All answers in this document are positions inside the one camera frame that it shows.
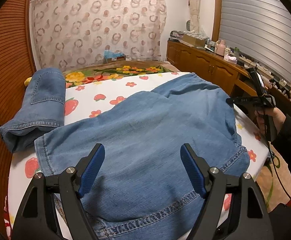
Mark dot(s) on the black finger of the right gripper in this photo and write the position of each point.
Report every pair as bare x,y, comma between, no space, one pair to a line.
242,100

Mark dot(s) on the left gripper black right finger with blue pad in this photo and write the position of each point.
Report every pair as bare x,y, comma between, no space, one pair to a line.
234,207

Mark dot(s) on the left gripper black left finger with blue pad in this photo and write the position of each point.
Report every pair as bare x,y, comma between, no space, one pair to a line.
36,217

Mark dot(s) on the light blue denim jeans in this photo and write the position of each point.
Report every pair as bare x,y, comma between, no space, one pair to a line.
142,190

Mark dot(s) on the person's right hand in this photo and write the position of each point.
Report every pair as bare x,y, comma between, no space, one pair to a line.
277,115

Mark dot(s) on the long wooden sideboard cabinet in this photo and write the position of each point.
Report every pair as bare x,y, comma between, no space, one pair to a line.
211,67

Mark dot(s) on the pink thermos jug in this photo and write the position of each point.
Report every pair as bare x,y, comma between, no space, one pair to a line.
220,46

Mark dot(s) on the grey window roller blind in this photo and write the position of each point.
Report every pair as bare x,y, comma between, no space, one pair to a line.
260,29

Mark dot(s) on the cardboard box on sideboard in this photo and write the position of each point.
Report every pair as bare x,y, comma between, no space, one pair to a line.
196,40

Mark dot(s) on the folded dark blue jeans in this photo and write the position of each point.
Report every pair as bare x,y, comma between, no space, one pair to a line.
42,110

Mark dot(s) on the cream lace side curtain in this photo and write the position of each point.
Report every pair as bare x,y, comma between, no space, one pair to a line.
194,8

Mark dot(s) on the white strawberry print blanket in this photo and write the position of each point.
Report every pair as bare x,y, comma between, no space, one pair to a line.
89,101

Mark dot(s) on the yellow Pikachu plush toy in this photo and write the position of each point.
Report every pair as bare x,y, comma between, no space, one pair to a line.
27,81

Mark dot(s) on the colourful floral bed cover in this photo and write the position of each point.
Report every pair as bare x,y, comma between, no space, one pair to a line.
115,71

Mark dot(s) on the brown wooden louvered wardrobe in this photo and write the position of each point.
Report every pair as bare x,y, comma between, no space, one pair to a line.
16,65

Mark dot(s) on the pink circle pattern curtain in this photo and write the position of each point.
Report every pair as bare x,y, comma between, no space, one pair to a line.
72,34

